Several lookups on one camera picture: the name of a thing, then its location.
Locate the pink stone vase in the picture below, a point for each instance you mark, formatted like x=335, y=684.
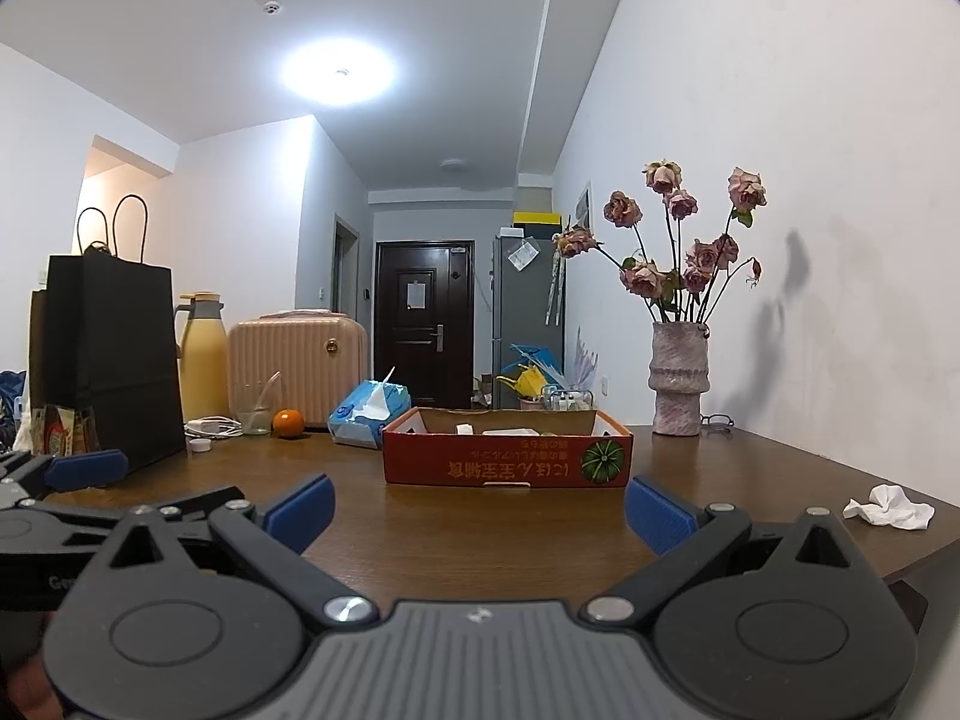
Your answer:
x=679, y=382

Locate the red cardboard box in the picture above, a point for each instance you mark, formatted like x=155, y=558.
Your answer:
x=495, y=465

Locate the folded white umbrella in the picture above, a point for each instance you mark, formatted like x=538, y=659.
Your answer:
x=555, y=285

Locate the bright ceiling light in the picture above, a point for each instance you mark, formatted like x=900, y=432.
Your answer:
x=339, y=72

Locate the black eyeglasses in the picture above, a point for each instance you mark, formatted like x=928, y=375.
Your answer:
x=718, y=424

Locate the small round ceiling lamp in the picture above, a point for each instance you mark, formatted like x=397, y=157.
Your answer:
x=454, y=165

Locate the black paper bag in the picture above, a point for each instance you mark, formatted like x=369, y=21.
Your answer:
x=112, y=360

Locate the dark brown entrance door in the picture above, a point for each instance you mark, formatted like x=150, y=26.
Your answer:
x=420, y=360

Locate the clear bag with paper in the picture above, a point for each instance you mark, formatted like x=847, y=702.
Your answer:
x=523, y=255

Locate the colourful snack bag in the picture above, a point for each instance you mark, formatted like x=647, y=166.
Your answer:
x=67, y=431

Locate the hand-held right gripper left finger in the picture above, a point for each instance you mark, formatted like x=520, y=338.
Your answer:
x=304, y=514

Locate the yellow box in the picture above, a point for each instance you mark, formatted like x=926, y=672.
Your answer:
x=537, y=218

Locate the white paper notice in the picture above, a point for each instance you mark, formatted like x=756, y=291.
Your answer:
x=416, y=295

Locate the clear glass cup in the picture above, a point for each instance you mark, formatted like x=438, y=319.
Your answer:
x=256, y=412

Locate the grey side door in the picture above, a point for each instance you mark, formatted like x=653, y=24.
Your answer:
x=346, y=270

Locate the pink ribbed suitcase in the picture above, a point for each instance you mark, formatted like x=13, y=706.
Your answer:
x=307, y=367

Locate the small white cap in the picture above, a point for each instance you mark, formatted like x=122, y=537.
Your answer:
x=199, y=445

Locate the blue tissue pack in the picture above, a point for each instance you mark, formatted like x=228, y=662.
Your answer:
x=360, y=420

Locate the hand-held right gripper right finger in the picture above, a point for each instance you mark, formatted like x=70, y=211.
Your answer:
x=656, y=514

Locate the dried pink roses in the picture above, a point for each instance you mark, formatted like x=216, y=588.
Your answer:
x=645, y=277

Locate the orange fruit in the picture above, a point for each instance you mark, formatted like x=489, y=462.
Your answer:
x=287, y=424

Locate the crumpled white tissue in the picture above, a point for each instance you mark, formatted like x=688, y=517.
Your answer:
x=889, y=508

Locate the yellow thermos jug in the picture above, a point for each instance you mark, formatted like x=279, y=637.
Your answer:
x=202, y=367

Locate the yellow watering can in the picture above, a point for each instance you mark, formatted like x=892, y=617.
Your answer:
x=525, y=382

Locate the grey refrigerator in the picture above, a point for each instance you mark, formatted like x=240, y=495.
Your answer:
x=525, y=307

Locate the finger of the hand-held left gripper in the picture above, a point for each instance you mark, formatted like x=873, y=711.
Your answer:
x=86, y=469
x=202, y=499

